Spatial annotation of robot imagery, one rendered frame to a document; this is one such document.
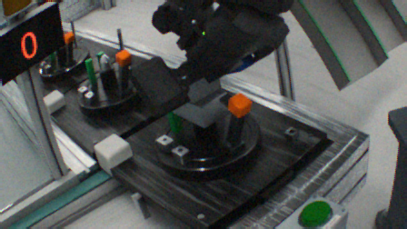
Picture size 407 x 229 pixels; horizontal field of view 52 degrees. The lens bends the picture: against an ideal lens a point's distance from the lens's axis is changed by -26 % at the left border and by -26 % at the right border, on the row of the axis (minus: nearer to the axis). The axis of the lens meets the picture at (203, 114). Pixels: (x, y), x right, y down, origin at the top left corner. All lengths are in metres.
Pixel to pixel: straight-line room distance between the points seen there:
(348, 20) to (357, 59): 0.08
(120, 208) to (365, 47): 0.49
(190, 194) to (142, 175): 0.08
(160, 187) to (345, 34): 0.40
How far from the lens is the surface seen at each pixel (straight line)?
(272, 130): 0.74
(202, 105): 0.66
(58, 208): 0.74
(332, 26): 0.84
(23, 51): 0.63
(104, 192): 0.77
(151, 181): 0.70
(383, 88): 1.06
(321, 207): 0.60
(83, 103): 0.89
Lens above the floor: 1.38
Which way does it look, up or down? 31 degrees down
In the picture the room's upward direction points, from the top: 12 degrees counter-clockwise
